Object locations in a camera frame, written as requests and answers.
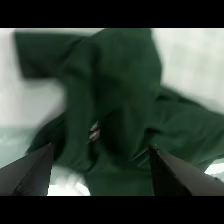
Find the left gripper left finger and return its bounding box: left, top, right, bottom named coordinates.
left=0, top=142, right=55, bottom=197

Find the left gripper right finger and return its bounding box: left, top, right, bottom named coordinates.
left=148, top=144, right=224, bottom=197

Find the dark green shirt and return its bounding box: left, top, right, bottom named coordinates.
left=13, top=27, right=224, bottom=197

